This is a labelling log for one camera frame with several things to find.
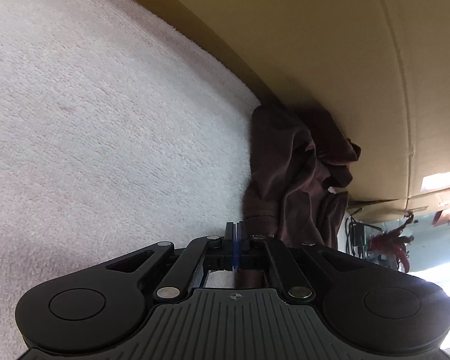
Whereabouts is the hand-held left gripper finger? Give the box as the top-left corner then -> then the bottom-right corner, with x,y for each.
237,222 -> 376,304
105,222 -> 238,302

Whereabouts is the maroon long-sleeved top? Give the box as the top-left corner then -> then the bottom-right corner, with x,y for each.
243,104 -> 362,289

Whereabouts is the black charger adapter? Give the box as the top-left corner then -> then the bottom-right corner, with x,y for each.
350,222 -> 366,250

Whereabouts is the large brown cardboard sheet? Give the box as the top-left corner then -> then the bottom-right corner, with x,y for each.
347,182 -> 450,226
82,0 -> 450,205

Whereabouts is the white shipping label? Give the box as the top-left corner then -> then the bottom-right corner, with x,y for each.
421,170 -> 450,191

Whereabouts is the black charger cable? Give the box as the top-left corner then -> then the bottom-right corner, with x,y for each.
344,215 -> 368,257

